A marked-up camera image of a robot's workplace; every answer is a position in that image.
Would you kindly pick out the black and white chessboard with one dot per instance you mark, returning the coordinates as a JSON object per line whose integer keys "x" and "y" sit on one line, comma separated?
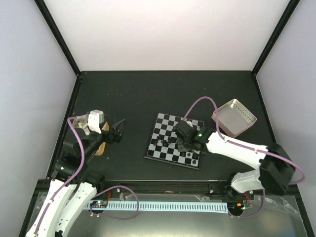
{"x": 163, "y": 126}

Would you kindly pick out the pink metal tin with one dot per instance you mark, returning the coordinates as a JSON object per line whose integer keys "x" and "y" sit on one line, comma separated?
{"x": 234, "y": 118}

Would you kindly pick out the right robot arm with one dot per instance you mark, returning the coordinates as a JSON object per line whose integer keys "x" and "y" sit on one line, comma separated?
{"x": 268, "y": 173}

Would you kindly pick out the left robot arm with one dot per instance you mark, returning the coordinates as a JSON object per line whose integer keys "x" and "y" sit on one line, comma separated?
{"x": 71, "y": 187}

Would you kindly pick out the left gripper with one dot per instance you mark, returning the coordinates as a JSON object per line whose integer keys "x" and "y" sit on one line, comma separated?
{"x": 117, "y": 136}

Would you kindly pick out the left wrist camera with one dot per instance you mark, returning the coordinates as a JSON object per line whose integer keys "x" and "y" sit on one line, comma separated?
{"x": 95, "y": 118}

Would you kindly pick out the gold tin with white pieces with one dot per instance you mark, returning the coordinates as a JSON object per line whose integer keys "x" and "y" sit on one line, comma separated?
{"x": 101, "y": 148}

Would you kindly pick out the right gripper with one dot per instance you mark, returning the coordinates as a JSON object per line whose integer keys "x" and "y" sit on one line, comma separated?
{"x": 180, "y": 147}

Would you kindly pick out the white slotted cable duct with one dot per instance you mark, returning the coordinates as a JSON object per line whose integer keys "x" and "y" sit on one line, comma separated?
{"x": 163, "y": 206}

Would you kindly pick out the black piece cluster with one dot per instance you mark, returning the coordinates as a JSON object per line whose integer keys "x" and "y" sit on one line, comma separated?
{"x": 165, "y": 140}

